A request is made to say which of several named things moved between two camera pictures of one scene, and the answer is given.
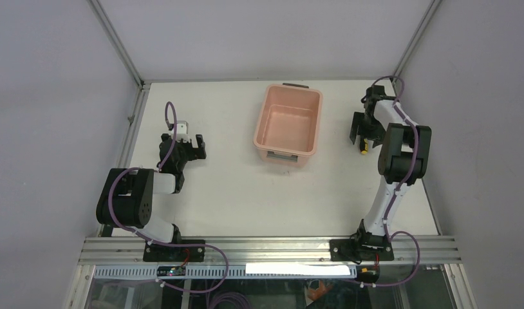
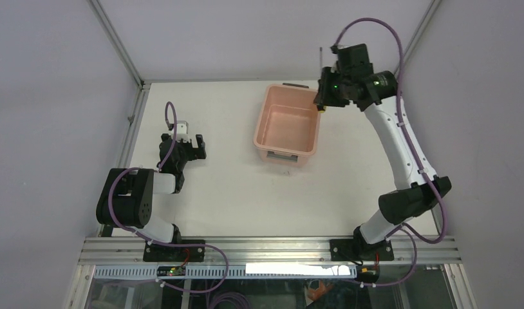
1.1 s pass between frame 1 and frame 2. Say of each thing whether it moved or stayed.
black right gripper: moved
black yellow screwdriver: moved
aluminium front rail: stayed
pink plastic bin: stayed
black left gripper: stayed
